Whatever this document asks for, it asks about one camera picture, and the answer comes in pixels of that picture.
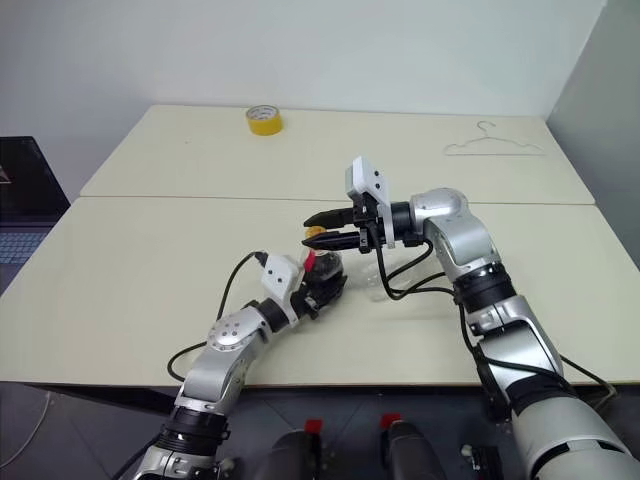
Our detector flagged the yellow tape roll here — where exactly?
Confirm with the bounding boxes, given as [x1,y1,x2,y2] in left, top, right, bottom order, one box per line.
[245,103,286,138]

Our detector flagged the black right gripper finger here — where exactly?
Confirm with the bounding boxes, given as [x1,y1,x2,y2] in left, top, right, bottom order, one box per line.
[304,208,355,227]
[300,230,362,252]

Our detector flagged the dark rounded shape, red mark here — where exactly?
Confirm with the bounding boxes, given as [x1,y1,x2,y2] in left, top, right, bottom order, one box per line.
[378,413,442,480]
[257,418,327,480]

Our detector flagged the small dark drink bottle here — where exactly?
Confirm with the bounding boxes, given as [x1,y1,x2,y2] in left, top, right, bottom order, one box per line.
[302,225,347,284]

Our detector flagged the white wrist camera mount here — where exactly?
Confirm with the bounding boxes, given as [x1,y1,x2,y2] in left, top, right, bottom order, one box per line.
[343,155,397,250]
[259,253,307,320]

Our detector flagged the clear wine glass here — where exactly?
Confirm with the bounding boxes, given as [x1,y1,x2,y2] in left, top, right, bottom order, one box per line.
[359,262,399,305]

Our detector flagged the white wire clothes hanger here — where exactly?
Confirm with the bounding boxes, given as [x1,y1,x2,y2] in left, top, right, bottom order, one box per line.
[445,120,547,158]

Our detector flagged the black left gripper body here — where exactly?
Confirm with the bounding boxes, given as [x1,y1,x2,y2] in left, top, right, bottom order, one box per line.
[290,287,322,324]

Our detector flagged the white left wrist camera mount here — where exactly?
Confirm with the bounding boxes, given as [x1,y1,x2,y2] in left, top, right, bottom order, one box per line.
[259,253,307,320]

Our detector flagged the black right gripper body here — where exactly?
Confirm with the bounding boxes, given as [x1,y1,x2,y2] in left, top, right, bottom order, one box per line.
[349,193,387,255]

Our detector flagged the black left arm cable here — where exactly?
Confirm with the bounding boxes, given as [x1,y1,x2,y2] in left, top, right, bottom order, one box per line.
[167,250,267,384]

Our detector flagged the small black and white object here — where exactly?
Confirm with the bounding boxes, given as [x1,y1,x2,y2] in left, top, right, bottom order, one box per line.
[459,443,502,480]

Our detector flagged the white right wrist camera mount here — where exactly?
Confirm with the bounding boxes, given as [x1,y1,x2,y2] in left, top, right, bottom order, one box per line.
[343,155,397,250]

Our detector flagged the dark open laptop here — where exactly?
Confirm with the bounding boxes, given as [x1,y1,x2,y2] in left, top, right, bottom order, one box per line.
[0,135,72,296]

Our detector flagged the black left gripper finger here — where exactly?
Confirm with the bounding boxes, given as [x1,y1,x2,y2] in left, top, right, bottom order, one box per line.
[301,273,330,310]
[323,272,350,305]

